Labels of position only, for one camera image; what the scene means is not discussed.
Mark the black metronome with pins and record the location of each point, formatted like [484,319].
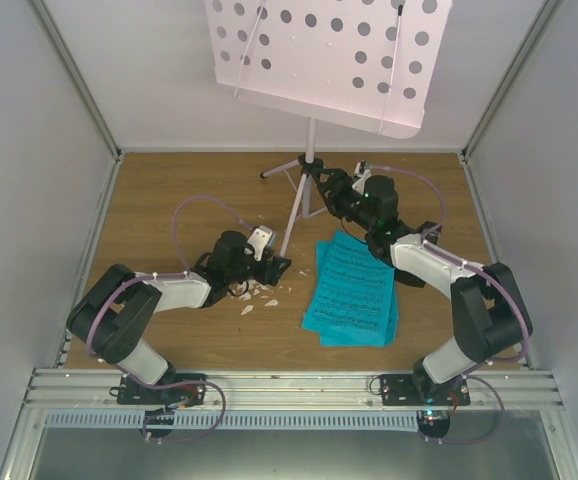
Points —
[429,231]

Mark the white music stand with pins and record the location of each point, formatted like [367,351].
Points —
[365,65]

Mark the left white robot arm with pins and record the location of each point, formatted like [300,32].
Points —
[112,317]

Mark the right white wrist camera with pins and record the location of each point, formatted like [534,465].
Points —
[361,174]

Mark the cyan sheet music page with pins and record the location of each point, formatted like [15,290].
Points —
[391,320]
[354,290]

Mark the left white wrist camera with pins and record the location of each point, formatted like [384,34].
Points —
[260,239]

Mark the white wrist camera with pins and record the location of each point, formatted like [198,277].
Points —
[361,174]
[260,239]

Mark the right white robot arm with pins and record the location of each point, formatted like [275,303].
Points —
[489,315]

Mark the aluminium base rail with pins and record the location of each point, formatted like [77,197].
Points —
[283,400]

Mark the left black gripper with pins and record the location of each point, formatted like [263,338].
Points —
[270,274]

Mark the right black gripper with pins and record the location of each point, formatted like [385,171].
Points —
[339,177]

